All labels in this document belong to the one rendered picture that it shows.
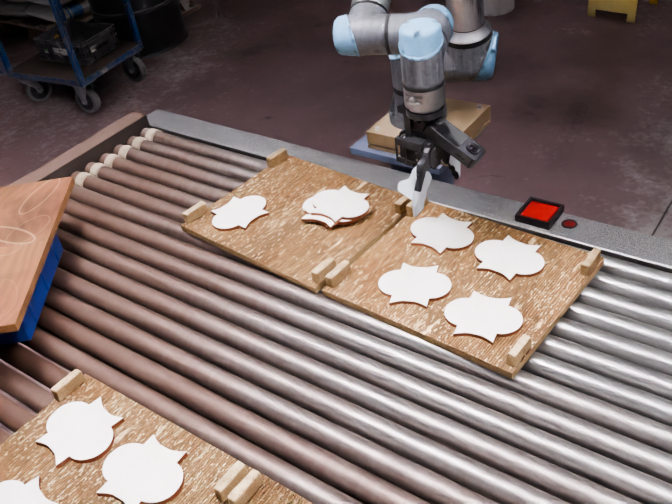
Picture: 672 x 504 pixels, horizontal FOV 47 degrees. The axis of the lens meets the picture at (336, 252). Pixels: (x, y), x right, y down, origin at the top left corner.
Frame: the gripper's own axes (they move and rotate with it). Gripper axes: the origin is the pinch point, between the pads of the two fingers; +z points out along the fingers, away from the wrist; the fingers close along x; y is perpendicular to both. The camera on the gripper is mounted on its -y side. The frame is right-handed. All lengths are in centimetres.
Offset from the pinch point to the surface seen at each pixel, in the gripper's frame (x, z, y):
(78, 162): 20, 9, 101
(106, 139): 9, 8, 102
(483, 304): 14.7, 8.1, -18.4
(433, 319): 21.9, 8.9, -12.4
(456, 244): 2.1, 8.1, -4.8
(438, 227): -0.9, 8.0, 1.4
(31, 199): 44, -2, 78
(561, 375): 20.3, 11.2, -36.3
